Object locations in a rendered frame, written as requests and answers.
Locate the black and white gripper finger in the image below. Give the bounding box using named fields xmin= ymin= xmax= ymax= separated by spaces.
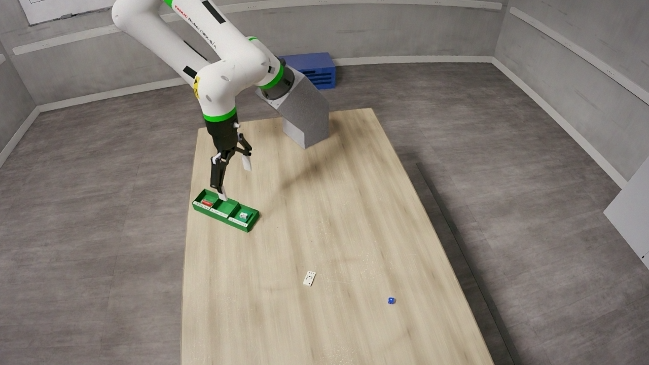
xmin=210 ymin=151 xmax=232 ymax=201
xmin=232 ymin=132 xmax=252 ymax=171

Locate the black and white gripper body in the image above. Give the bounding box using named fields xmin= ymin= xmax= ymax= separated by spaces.
xmin=212 ymin=130 xmax=239 ymax=160

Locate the green rack of labelled bins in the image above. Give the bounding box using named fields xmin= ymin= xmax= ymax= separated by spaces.
xmin=192 ymin=189 xmax=260 ymax=233

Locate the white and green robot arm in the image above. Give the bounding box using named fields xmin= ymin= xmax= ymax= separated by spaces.
xmin=112 ymin=0 xmax=295 ymax=137

